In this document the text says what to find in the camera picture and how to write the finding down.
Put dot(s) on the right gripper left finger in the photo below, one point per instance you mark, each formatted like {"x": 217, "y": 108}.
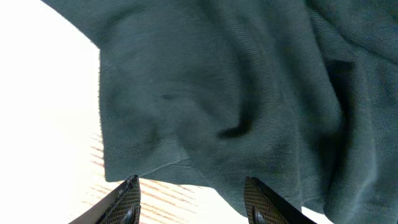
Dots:
{"x": 121, "y": 206}

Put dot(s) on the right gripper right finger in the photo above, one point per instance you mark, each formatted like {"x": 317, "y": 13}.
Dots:
{"x": 265, "y": 206}

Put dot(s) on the black polo shirt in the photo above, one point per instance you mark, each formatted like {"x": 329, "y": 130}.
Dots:
{"x": 300, "y": 94}

